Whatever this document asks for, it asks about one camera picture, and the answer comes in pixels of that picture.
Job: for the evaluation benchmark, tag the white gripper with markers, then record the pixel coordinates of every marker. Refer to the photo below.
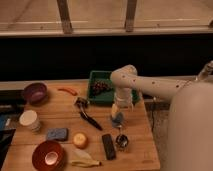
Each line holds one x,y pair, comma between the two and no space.
122,99

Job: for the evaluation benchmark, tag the blue cup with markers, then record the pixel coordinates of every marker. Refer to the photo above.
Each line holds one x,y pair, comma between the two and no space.
118,120

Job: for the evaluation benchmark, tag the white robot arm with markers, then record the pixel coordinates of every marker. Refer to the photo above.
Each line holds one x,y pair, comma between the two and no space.
190,122

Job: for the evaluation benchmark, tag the green plastic tray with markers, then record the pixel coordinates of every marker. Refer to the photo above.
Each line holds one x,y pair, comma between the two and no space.
106,98

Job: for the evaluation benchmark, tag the dark grape bunch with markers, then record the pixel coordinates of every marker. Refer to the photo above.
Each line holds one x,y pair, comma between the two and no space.
99,87

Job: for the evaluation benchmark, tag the small shiny metal object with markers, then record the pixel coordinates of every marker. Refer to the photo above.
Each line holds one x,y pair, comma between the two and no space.
121,141

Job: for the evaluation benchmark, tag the black remote control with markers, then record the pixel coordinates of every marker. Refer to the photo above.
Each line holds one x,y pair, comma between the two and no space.
108,147

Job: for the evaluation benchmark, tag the red chili pepper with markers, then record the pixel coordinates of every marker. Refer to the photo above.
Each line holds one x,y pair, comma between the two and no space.
68,90

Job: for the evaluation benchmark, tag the yellow apple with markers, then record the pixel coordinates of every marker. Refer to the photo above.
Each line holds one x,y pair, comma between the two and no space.
80,140

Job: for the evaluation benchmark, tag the blue sponge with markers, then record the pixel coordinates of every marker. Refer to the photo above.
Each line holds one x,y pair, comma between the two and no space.
59,134

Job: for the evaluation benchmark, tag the yellow banana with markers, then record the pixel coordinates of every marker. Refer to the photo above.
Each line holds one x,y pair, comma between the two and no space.
85,163

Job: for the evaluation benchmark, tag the purple bowl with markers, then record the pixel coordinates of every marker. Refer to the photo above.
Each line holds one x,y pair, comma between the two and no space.
34,93

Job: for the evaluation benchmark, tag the red bowl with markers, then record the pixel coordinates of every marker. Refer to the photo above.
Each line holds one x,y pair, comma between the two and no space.
48,156

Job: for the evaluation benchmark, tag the white cup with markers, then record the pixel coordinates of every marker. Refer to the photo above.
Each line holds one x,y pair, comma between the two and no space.
30,120

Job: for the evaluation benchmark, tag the blue object at left edge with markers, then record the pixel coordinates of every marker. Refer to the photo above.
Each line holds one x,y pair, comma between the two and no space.
3,121

